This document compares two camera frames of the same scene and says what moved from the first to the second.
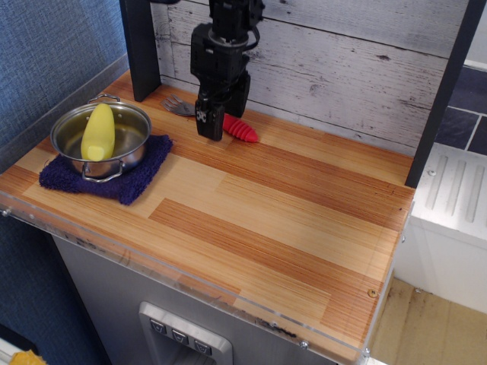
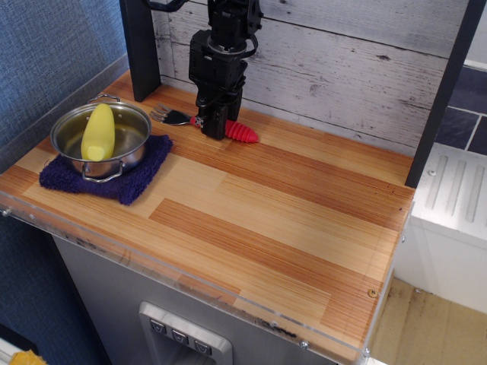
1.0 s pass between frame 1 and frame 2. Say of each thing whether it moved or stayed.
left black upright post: stayed
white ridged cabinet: stayed
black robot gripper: stayed
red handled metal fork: moved
